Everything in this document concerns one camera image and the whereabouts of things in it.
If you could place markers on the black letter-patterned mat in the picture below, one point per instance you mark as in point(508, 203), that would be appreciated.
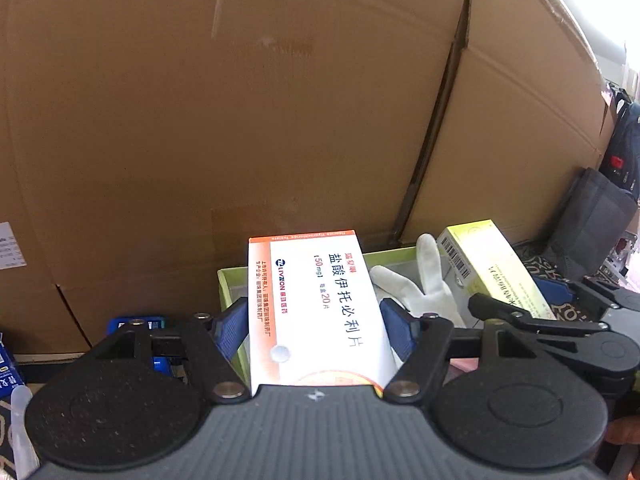
point(540, 264)

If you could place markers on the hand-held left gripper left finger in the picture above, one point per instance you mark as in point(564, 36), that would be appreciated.
point(231, 325)

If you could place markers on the green cardboard box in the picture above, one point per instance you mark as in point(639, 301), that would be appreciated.
point(230, 290)

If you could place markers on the white paper label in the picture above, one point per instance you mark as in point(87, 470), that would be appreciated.
point(10, 247)

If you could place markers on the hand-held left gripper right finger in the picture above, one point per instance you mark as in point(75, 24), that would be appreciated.
point(397, 327)

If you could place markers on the white orange medicine box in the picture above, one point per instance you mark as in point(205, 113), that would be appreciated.
point(320, 310)

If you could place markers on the black backpack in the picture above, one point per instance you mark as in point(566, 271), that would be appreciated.
point(627, 150)

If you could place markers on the white glove pink cuff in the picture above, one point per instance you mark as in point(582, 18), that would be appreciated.
point(435, 290)

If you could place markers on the large cardboard panel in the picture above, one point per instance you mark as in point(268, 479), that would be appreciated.
point(200, 135)
point(510, 135)

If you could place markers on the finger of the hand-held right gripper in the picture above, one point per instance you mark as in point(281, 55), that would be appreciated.
point(500, 310)
point(552, 287)

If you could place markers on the blue mint container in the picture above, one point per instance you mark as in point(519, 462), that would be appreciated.
point(116, 323)

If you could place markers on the grey fabric bag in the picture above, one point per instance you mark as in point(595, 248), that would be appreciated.
point(590, 225)

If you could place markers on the yellow medicine box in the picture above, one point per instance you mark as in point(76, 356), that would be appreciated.
point(495, 270)

